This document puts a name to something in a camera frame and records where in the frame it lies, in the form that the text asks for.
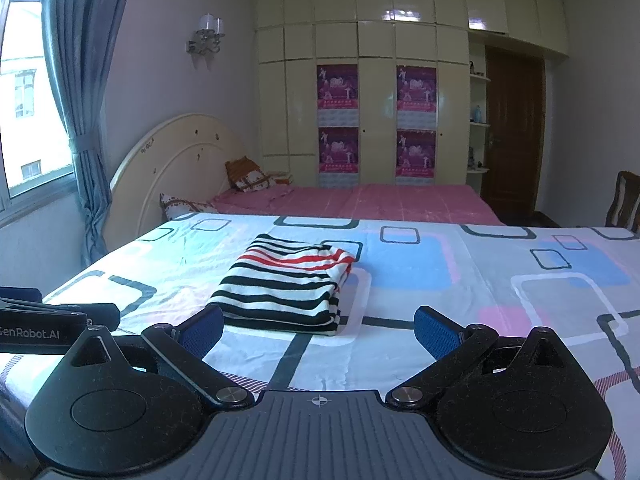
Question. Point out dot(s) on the folded striped blanket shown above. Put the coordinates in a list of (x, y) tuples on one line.
[(281, 179)]

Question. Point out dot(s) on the cream wardrobe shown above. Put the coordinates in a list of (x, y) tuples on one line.
[(290, 100)]

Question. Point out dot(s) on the wall lamp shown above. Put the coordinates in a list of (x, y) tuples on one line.
[(206, 35)]

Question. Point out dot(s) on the corner shelf unit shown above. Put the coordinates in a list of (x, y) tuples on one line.
[(477, 125)]

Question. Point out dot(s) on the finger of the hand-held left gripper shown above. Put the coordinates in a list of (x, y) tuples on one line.
[(105, 316)]

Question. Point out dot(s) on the pink bed sheet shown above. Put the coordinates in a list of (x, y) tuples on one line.
[(375, 202)]

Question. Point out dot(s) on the wooden chair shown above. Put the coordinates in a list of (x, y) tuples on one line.
[(625, 200)]

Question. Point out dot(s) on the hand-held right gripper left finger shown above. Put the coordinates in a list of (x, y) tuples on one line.
[(202, 331)]

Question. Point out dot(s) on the white patterned pillow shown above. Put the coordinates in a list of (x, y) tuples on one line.
[(187, 206)]

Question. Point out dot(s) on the blue curtain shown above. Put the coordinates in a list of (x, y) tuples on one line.
[(90, 85)]

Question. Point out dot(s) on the striped knit sweater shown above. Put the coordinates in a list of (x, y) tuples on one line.
[(280, 285)]

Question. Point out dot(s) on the purple wall poster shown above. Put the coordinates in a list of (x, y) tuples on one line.
[(415, 154), (337, 87), (416, 89), (339, 150)]

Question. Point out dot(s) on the window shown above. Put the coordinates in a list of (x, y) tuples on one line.
[(30, 110)]

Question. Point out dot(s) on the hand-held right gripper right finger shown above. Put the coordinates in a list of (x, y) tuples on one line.
[(440, 332)]

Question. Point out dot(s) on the brown wooden door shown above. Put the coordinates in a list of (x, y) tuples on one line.
[(515, 130)]

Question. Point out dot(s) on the patterned bed sheet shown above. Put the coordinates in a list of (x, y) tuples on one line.
[(450, 280)]

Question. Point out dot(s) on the orange patterned pillow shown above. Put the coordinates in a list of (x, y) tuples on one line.
[(247, 175)]

